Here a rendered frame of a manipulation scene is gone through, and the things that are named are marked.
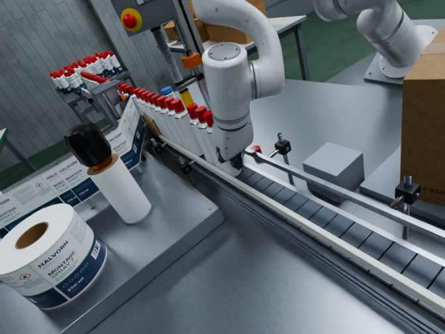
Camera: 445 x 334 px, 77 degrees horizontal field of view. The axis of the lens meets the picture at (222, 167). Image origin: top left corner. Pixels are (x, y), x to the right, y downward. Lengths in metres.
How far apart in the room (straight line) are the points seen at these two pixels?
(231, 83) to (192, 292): 0.45
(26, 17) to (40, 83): 0.87
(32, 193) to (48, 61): 4.23
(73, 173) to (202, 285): 0.54
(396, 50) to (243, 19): 0.66
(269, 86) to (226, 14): 0.15
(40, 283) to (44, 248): 0.08
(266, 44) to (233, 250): 0.46
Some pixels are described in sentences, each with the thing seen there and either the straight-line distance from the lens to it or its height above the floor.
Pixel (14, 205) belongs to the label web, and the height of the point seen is 1.02.
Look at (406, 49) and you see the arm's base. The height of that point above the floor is 0.96.
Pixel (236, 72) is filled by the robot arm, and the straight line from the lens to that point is 0.53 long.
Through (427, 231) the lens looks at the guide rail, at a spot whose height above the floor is 0.96.
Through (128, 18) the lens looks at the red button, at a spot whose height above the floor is 1.33.
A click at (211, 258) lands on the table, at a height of 0.83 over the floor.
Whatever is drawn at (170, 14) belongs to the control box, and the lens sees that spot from 0.93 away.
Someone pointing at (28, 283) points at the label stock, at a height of 0.98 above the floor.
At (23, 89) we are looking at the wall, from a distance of 5.21.
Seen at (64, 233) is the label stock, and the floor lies 1.02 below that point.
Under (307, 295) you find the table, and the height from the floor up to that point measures 0.83.
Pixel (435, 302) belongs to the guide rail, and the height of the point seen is 0.91.
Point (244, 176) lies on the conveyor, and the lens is 0.80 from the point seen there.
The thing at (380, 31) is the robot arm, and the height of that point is 1.06.
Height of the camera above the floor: 1.36
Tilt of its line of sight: 33 degrees down
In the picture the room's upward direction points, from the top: 23 degrees counter-clockwise
